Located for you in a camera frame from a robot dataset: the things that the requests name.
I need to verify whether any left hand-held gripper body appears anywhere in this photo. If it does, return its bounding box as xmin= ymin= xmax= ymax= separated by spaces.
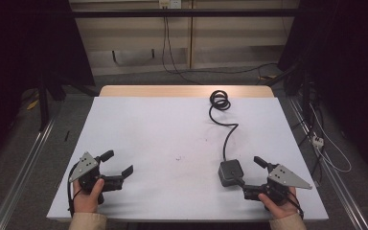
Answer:
xmin=68 ymin=151 xmax=125 ymax=205

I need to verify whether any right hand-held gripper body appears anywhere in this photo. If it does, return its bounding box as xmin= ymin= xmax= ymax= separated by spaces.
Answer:
xmin=242 ymin=162 xmax=313 ymax=206

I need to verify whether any black power adapter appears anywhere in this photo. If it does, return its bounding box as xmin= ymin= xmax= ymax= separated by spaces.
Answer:
xmin=218 ymin=158 xmax=245 ymax=188

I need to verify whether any black adapter cable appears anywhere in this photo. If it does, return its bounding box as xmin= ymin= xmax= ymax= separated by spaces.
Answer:
xmin=208 ymin=89 xmax=240 ymax=162

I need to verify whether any person's right hand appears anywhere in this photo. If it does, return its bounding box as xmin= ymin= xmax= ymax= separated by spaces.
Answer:
xmin=257 ymin=186 xmax=300 ymax=220

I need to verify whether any person's left hand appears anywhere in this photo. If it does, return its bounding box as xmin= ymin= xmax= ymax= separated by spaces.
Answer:
xmin=72 ymin=177 xmax=105 ymax=215

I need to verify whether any white power strip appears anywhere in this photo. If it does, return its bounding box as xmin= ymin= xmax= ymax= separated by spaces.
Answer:
xmin=311 ymin=134 xmax=326 ymax=150

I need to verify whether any black metal stand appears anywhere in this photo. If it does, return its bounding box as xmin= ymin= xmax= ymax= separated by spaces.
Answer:
xmin=264 ymin=60 xmax=321 ymax=124
xmin=37 ymin=74 xmax=101 ymax=132

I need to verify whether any black curtain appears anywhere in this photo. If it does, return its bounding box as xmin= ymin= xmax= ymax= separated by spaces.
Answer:
xmin=0 ymin=0 xmax=96 ymax=172
xmin=277 ymin=0 xmax=368 ymax=185

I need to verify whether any left hand-held gripper black cable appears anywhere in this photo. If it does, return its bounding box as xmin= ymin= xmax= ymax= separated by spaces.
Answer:
xmin=66 ymin=162 xmax=83 ymax=219

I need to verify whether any hand-held gripper black cable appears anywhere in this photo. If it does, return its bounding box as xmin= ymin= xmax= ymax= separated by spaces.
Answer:
xmin=66 ymin=162 xmax=83 ymax=219
xmin=286 ymin=190 xmax=305 ymax=220

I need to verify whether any right hand-held gripper black cable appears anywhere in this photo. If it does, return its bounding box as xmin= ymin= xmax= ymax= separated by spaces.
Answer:
xmin=286 ymin=190 xmax=305 ymax=220

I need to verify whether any white floor cable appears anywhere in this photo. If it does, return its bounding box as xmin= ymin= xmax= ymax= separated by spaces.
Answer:
xmin=309 ymin=103 xmax=353 ymax=174

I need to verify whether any aluminium floor rail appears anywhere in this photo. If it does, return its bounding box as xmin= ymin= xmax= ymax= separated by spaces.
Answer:
xmin=287 ymin=96 xmax=368 ymax=230
xmin=0 ymin=113 xmax=58 ymax=230

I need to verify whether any black floor cable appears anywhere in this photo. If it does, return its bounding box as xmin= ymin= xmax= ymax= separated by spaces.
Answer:
xmin=177 ymin=62 xmax=280 ymax=77

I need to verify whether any black hanging wall cable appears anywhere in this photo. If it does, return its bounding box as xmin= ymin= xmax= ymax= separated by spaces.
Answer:
xmin=161 ymin=15 xmax=203 ymax=86

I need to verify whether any black horizontal frame bar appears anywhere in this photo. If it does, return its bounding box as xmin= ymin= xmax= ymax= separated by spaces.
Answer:
xmin=71 ymin=8 xmax=302 ymax=19

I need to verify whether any white wall socket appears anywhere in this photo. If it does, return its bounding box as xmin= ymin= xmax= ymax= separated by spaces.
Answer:
xmin=158 ymin=0 xmax=183 ymax=10

